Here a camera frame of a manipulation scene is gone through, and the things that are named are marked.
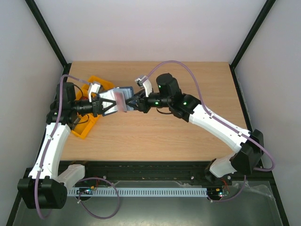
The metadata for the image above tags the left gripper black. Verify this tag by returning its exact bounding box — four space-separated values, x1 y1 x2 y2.
71 95 117 118

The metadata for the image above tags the dark blue card holder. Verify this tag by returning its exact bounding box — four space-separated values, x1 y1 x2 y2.
97 87 134 116

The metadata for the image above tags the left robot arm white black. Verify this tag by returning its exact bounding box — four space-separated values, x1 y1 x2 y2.
17 82 104 209

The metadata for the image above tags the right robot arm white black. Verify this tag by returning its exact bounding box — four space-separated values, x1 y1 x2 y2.
126 73 263 185

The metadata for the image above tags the yellow three-compartment bin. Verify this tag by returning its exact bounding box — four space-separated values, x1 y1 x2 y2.
71 75 114 139

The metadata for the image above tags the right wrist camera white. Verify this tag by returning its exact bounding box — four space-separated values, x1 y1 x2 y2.
135 75 153 97

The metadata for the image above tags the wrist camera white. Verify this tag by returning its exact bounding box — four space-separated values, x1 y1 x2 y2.
135 75 153 97
87 82 103 103

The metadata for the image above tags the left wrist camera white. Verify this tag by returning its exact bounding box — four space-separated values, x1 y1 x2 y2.
87 82 103 103

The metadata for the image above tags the black aluminium rail base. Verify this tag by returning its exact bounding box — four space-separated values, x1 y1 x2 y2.
57 161 273 188

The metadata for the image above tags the white slotted cable duct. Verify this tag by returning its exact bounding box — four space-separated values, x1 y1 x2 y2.
67 187 207 197

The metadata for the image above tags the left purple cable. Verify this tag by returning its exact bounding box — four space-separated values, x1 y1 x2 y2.
34 74 120 219

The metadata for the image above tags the purple cable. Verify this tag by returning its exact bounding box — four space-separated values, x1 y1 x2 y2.
147 60 276 203
34 74 120 219

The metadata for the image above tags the left black frame post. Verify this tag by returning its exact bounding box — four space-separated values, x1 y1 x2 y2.
25 0 69 68

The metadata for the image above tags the black frame post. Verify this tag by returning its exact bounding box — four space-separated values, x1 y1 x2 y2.
25 0 69 68
230 0 277 69

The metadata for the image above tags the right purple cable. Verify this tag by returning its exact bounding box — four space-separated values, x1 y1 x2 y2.
147 60 276 203

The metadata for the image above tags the right black frame post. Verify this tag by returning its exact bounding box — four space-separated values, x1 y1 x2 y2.
230 0 277 69

